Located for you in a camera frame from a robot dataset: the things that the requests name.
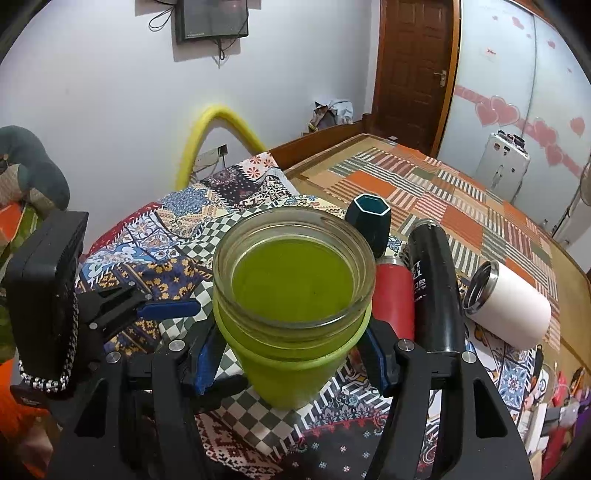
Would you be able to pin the dark teal hexagonal cup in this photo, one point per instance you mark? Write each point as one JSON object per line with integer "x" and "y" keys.
{"x": 369, "y": 230}

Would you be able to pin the white thermos cup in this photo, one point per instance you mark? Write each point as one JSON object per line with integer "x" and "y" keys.
{"x": 512, "y": 302}

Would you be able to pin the wall-mounted black screen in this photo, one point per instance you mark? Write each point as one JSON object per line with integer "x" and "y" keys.
{"x": 212, "y": 18}

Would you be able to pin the white appliance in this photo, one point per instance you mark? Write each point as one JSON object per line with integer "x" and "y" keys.
{"x": 503, "y": 159}

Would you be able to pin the orange striped patchwork mat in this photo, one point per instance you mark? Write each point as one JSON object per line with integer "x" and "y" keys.
{"x": 415, "y": 184}

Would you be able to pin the yellow foam tube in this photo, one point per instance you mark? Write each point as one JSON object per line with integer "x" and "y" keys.
{"x": 194, "y": 138}

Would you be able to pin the black thermos bottle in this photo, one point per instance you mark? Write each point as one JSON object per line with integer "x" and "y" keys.
{"x": 434, "y": 286}

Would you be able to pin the camouflage cloth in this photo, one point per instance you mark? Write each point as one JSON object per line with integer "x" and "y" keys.
{"x": 11, "y": 277}

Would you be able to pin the grey cushion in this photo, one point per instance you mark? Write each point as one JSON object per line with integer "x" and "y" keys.
{"x": 32, "y": 157}

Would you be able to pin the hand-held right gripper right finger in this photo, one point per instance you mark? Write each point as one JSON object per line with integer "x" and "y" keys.
{"x": 379, "y": 364}

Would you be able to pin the wall socket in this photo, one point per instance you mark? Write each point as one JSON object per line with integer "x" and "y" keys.
{"x": 213, "y": 156}

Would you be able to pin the red bottle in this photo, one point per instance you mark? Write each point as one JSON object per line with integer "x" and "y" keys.
{"x": 392, "y": 295}

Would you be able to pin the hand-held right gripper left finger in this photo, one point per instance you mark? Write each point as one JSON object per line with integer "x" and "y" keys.
{"x": 210, "y": 360}

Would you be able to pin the orange cloth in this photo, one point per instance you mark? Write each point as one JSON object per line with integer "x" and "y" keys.
{"x": 18, "y": 410}

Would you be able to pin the wooden bed frame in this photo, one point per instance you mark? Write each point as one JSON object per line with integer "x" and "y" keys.
{"x": 314, "y": 141}

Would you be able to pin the wardrobe with heart stickers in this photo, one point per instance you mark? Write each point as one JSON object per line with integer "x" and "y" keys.
{"x": 508, "y": 55}

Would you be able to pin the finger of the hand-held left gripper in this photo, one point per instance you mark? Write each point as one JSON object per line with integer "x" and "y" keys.
{"x": 171, "y": 308}
{"x": 224, "y": 390}

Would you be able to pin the pile of bags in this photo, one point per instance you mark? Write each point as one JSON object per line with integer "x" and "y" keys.
{"x": 332, "y": 115}

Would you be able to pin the pile of assorted clutter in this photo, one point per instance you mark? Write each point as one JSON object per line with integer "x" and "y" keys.
{"x": 558, "y": 415}

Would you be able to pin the green glass cup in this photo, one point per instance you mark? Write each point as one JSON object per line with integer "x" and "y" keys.
{"x": 295, "y": 277}

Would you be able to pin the brown wooden door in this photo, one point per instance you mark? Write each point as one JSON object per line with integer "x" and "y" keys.
{"x": 411, "y": 55}

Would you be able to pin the colourful patchwork blanket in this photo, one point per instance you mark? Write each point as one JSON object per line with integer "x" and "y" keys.
{"x": 161, "y": 217}

